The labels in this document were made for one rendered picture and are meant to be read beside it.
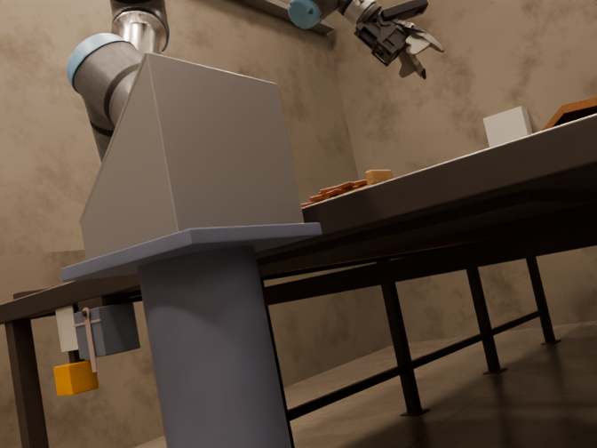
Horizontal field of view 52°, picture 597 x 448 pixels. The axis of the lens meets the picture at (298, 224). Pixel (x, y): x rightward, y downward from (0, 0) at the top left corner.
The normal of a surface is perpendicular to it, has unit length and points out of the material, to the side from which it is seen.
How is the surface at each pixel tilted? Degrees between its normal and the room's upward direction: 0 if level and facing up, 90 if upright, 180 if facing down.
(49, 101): 90
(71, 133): 90
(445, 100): 90
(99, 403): 90
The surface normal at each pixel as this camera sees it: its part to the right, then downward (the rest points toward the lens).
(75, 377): 0.71, -0.21
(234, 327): 0.50, -0.19
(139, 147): -0.59, 0.03
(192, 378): -0.25, -0.06
